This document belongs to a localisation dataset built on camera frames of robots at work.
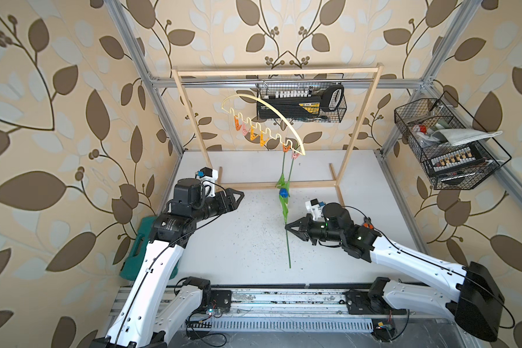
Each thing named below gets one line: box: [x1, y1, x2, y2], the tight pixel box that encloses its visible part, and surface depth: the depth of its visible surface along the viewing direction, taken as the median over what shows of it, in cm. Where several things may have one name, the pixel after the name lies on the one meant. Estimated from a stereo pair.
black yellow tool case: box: [257, 84, 345, 119], surface depth 86 cm
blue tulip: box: [279, 187, 292, 269], surface depth 81 cm
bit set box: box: [428, 145, 486, 174], surface depth 68 cm
